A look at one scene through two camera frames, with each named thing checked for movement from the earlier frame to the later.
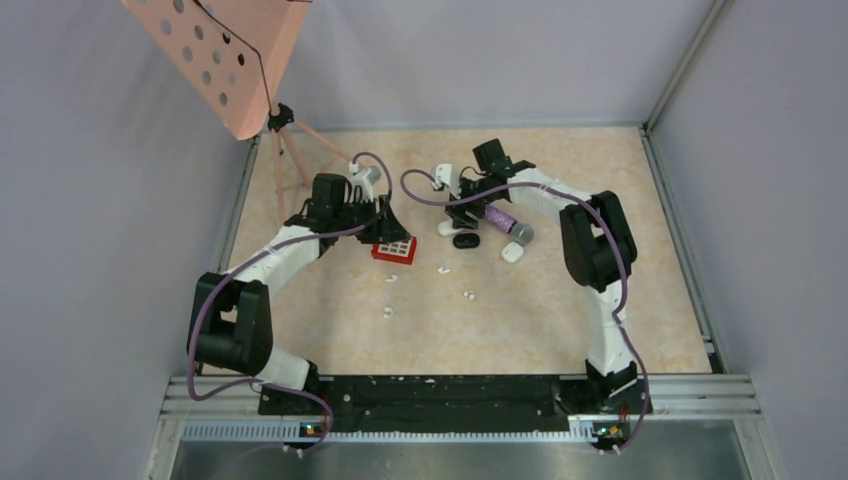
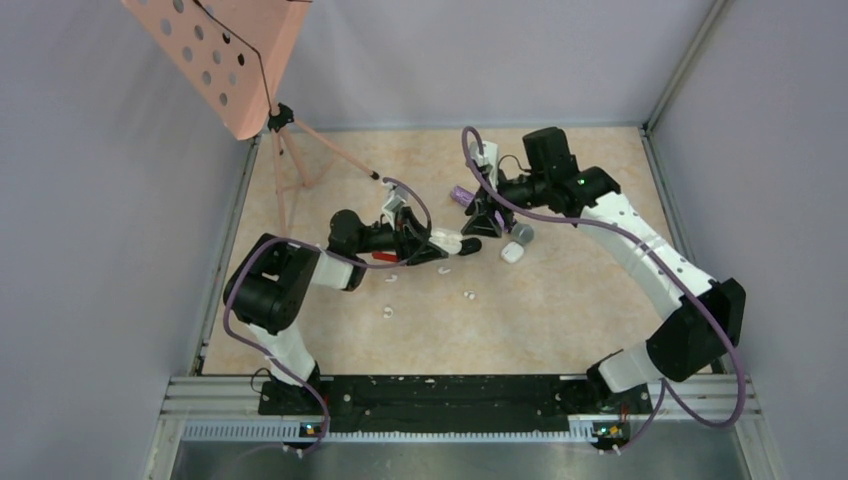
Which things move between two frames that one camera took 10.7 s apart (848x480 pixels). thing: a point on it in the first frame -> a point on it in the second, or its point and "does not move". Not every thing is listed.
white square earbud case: [512, 252] does not move
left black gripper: [383, 229] -> [412, 244]
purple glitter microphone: [520, 232] does not move
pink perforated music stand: [229, 56] does not move
